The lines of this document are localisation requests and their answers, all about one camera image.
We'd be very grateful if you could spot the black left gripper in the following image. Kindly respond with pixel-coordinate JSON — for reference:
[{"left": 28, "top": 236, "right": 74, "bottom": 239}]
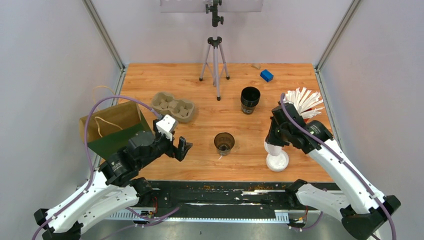
[{"left": 138, "top": 119, "right": 194, "bottom": 169}]

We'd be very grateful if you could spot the brown coffee cup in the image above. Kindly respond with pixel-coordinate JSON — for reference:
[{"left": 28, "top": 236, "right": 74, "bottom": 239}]
[{"left": 213, "top": 132, "right": 235, "bottom": 156}]

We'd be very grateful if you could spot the white single cup lid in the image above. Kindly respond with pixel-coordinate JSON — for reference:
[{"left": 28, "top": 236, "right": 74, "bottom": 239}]
[{"left": 264, "top": 141, "right": 283, "bottom": 157}]

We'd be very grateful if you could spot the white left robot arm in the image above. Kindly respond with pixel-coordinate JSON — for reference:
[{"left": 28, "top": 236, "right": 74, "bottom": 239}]
[{"left": 34, "top": 115, "right": 193, "bottom": 240}]

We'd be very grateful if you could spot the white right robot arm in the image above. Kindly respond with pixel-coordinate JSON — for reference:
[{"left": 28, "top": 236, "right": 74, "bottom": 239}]
[{"left": 265, "top": 102, "right": 401, "bottom": 240}]

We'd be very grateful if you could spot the white plastic lid stack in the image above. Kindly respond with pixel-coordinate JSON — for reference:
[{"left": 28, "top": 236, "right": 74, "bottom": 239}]
[{"left": 265, "top": 151, "right": 289, "bottom": 172}]

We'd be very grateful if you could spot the white wrapped straws bundle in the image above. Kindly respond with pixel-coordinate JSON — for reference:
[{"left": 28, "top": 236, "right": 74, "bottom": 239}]
[{"left": 284, "top": 87, "right": 324, "bottom": 121}]

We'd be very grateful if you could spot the black paper cup stack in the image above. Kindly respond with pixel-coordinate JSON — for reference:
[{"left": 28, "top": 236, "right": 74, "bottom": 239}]
[{"left": 240, "top": 86, "right": 261, "bottom": 115}]

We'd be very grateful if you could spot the grey pulp cup carrier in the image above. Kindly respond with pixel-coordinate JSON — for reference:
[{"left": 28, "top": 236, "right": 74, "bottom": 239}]
[{"left": 151, "top": 91, "right": 196, "bottom": 123}]

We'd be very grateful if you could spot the blue small block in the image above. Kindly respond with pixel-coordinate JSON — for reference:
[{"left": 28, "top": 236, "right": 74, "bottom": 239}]
[{"left": 260, "top": 69, "right": 274, "bottom": 83}]

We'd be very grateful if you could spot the small tan block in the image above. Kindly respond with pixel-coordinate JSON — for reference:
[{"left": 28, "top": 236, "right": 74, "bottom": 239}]
[{"left": 251, "top": 63, "right": 261, "bottom": 70}]

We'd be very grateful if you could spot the green paper bag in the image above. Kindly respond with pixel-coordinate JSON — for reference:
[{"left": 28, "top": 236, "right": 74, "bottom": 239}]
[{"left": 79, "top": 101, "right": 152, "bottom": 159}]

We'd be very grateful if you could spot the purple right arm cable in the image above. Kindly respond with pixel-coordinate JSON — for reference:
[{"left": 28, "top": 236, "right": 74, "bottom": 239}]
[{"left": 280, "top": 92, "right": 398, "bottom": 240}]

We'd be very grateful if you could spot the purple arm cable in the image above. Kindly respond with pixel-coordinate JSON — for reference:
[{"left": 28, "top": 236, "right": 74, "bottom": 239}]
[
  {"left": 280, "top": 92, "right": 398, "bottom": 240},
  {"left": 31, "top": 95, "right": 181, "bottom": 240}
]

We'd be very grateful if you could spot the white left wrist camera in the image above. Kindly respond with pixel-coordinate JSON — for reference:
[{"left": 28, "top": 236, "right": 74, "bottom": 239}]
[{"left": 155, "top": 114, "right": 178, "bottom": 141}]

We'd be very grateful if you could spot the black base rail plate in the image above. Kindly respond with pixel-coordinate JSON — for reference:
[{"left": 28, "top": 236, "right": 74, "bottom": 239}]
[{"left": 132, "top": 180, "right": 319, "bottom": 220}]

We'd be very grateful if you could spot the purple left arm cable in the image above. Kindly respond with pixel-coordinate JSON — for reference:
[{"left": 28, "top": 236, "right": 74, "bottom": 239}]
[{"left": 31, "top": 95, "right": 181, "bottom": 240}]

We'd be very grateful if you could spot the grey camera tripod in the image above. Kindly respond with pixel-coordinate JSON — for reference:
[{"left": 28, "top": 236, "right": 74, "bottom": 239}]
[{"left": 199, "top": 0, "right": 231, "bottom": 101}]

